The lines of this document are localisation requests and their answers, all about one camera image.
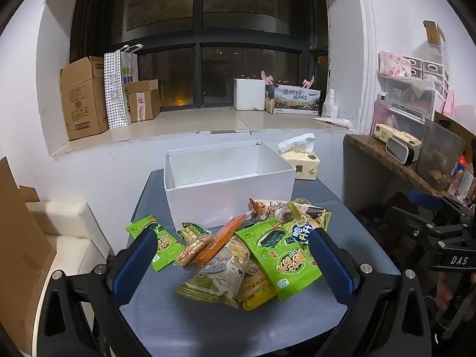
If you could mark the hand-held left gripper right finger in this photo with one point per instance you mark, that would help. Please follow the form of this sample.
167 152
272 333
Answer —
331 269

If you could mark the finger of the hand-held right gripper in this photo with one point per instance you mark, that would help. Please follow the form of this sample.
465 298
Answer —
427 198
409 217

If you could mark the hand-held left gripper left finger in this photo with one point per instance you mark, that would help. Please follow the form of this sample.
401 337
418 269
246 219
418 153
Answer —
133 267

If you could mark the small green seaweed packet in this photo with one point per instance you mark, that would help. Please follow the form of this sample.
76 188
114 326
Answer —
161 247

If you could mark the large green seaweed packet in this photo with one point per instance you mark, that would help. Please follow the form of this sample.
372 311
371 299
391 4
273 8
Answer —
280 258

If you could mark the green packet with blue label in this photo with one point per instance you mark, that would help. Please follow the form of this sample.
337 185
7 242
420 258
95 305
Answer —
308 221

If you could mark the small green striped snack packet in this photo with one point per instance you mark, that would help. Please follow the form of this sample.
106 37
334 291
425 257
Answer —
191 231

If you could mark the yellow snack packet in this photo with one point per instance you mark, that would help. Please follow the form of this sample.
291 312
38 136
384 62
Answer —
256 292

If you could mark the orange biscuit packet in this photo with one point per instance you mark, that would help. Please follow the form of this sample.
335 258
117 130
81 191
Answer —
212 247

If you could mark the white brown printed snack packet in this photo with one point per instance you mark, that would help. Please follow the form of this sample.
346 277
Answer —
269 208

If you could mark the beige illustrated snack packet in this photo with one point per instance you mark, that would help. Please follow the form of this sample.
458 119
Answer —
223 277

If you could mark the white cardboard box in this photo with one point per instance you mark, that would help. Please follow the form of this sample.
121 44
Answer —
227 189

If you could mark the person's right hand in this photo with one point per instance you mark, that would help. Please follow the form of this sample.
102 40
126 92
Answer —
452 292

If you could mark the small bottle with red cap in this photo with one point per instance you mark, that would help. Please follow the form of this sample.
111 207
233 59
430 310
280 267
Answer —
460 176

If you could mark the clear plastic container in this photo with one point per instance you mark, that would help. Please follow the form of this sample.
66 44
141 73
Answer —
442 156

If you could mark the white desk clock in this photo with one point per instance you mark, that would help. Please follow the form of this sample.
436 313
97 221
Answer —
401 152

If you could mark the brown stone side counter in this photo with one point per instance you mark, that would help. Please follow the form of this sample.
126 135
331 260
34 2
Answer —
386 160

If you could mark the yellow carton box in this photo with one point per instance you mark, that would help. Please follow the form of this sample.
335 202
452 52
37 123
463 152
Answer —
396 135

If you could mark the cream leather sofa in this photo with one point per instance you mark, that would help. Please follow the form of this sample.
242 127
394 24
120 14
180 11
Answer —
70 230

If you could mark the clear plastic drawer unit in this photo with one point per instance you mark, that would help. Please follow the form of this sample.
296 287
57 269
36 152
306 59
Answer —
407 98

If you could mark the flat brown cardboard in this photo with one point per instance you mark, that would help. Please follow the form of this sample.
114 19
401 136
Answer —
20 253

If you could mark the beige tissue pack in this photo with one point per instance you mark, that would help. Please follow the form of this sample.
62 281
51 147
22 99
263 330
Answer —
300 158

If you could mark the small white drawer organizer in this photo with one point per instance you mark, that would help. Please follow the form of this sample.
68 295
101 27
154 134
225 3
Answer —
427 70

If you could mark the white spray bottle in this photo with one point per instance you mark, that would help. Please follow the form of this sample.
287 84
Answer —
329 105

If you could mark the pink floral pouch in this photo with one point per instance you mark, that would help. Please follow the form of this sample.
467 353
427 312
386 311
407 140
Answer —
394 64

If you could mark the landscape printed gift box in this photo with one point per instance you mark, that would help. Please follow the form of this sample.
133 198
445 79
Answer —
296 99

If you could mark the pink plastic toy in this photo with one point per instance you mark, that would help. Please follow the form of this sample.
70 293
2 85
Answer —
268 78
308 80

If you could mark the small open cardboard box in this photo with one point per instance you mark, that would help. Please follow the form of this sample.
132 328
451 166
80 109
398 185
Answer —
143 100

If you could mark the brown paper bag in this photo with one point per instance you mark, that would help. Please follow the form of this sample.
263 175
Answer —
269 106

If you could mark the large brown cardboard box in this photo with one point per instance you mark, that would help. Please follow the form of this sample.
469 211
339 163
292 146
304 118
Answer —
82 98

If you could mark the white dotted paper bag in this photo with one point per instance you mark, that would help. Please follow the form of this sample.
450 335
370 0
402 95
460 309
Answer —
118 87

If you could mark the white foam box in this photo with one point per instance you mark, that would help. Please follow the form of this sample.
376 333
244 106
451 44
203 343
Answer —
249 95

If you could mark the dark framed window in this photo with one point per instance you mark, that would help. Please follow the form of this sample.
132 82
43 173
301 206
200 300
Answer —
200 37

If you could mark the brown cardboard wall piece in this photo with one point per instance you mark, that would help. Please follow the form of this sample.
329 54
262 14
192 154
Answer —
433 31

